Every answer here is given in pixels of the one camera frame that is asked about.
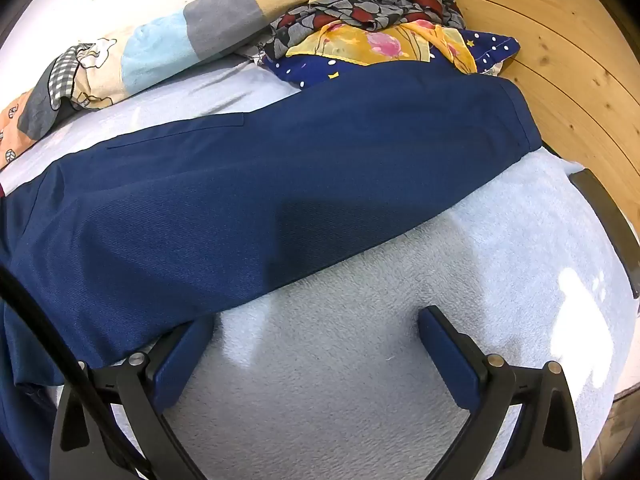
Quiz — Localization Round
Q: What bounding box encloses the grey red floral cloth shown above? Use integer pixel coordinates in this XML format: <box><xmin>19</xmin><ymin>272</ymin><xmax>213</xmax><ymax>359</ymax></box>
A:
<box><xmin>252</xmin><ymin>0</ymin><xmax>468</xmax><ymax>68</ymax></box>

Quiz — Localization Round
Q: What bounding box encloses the light blue bed sheet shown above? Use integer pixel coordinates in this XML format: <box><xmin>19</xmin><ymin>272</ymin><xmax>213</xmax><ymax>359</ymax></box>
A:
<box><xmin>0</xmin><ymin>57</ymin><xmax>640</xmax><ymax>480</ymax></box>

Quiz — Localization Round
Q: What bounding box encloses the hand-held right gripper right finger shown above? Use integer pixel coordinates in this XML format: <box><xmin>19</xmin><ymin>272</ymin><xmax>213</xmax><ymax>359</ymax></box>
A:
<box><xmin>417</xmin><ymin>305</ymin><xmax>583</xmax><ymax>480</ymax></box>

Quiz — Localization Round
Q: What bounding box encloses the dark bed frame rail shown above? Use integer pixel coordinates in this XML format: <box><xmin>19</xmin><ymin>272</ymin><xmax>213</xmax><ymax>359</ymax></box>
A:
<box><xmin>570</xmin><ymin>170</ymin><xmax>640</xmax><ymax>301</ymax></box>

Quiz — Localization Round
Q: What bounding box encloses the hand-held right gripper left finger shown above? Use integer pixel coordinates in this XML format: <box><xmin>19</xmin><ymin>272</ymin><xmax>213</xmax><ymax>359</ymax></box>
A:
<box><xmin>49</xmin><ymin>317</ymin><xmax>216</xmax><ymax>480</ymax></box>

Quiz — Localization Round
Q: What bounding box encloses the black cable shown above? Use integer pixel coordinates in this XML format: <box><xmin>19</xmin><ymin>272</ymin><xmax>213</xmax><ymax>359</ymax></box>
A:
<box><xmin>0</xmin><ymin>265</ymin><xmax>156</xmax><ymax>480</ymax></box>

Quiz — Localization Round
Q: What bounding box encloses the navy star print yellow cloth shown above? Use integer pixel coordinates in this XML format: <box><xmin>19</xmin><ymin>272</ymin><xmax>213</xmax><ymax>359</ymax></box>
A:
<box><xmin>262</xmin><ymin>20</ymin><xmax>521</xmax><ymax>92</ymax></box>

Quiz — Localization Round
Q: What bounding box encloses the navy blue work jacket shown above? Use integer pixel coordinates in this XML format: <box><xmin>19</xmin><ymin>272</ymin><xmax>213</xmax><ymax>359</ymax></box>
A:
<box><xmin>0</xmin><ymin>62</ymin><xmax>543</xmax><ymax>480</ymax></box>

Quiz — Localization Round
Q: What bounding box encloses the patchwork rolled quilt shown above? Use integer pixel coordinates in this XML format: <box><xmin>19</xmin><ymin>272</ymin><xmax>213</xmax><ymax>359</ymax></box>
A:
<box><xmin>0</xmin><ymin>0</ymin><xmax>331</xmax><ymax>168</ymax></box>

